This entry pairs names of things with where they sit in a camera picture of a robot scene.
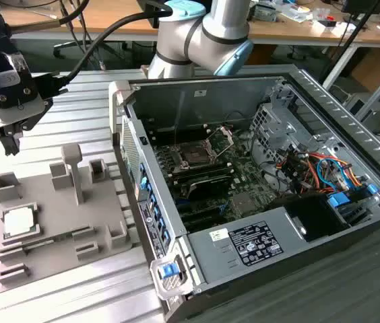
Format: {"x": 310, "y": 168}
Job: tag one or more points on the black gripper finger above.
{"x": 7, "y": 144}
{"x": 15, "y": 143}

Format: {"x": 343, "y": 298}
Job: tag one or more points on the silver CPU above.
{"x": 18, "y": 222}

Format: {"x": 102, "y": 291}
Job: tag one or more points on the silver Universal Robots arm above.
{"x": 210, "y": 27}

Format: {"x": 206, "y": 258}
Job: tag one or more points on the CPU socket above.
{"x": 194, "y": 155}

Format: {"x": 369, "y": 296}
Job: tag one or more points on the grey parts rack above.
{"x": 58, "y": 208}

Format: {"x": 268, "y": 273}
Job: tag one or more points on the wooden desk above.
{"x": 116, "y": 17}

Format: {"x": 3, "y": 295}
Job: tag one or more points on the thin locking lever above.
{"x": 176, "y": 134}

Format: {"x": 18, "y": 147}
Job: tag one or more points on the black RAM slots bank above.
{"x": 200, "y": 171}

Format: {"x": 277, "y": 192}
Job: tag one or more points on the blue case latch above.
{"x": 167, "y": 271}

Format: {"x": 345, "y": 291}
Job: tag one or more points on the black graphics card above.
{"x": 210, "y": 188}

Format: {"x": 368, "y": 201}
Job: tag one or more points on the grey power supply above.
{"x": 203, "y": 255}

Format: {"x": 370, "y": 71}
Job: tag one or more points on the white barcode sticker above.
{"x": 218, "y": 234}

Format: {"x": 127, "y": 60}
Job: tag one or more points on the green motherboard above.
{"x": 244, "y": 175}

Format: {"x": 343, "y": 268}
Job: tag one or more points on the open black PC case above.
{"x": 244, "y": 249}

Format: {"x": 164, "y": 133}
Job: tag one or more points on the metal drive cage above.
{"x": 274, "y": 128}

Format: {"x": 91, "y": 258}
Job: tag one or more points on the black rating label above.
{"x": 255, "y": 244}

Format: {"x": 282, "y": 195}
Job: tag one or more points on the black fan shroud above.
{"x": 311, "y": 215}

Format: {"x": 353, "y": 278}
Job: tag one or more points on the blue disk carrier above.
{"x": 338, "y": 199}

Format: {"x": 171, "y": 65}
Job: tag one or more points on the black slanted stand pole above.
{"x": 348, "y": 37}

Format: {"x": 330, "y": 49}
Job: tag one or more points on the grey computer box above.
{"x": 378, "y": 114}

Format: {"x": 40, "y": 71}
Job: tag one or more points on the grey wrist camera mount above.
{"x": 11, "y": 91}

